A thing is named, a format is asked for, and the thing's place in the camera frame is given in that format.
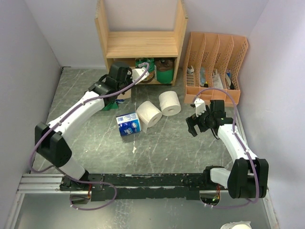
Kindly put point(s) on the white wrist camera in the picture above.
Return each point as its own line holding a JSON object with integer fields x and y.
{"x": 139, "y": 75}
{"x": 199, "y": 106}

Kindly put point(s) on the wooden two-tier shelf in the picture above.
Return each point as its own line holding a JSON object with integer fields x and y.
{"x": 136, "y": 44}

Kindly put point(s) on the white toilet roll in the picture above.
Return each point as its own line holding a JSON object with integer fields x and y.
{"x": 169, "y": 103}
{"x": 148, "y": 114}

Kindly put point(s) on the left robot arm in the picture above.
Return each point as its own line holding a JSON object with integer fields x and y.
{"x": 51, "y": 140}

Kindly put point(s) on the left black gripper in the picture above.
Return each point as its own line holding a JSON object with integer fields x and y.
{"x": 130, "y": 76}

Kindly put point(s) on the tan toilet roll front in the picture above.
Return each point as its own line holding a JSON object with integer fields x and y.
{"x": 125, "y": 95}

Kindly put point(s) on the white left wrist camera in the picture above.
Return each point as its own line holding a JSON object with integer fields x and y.
{"x": 139, "y": 75}

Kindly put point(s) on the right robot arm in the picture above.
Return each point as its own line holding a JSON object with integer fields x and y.
{"x": 249, "y": 174}

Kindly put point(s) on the blue wrapped roll lying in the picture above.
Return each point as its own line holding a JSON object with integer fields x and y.
{"x": 128, "y": 124}

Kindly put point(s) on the black mounting base plate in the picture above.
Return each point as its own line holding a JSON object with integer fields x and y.
{"x": 189, "y": 186}

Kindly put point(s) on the orange plastic file organizer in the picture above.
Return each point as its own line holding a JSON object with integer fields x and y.
{"x": 211, "y": 67}

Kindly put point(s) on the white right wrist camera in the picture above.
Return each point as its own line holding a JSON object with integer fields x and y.
{"x": 199, "y": 106}

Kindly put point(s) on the white roll bottom edge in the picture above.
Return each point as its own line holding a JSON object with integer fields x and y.
{"x": 237, "y": 225}

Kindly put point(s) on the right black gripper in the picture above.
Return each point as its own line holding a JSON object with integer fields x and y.
{"x": 193, "y": 120}

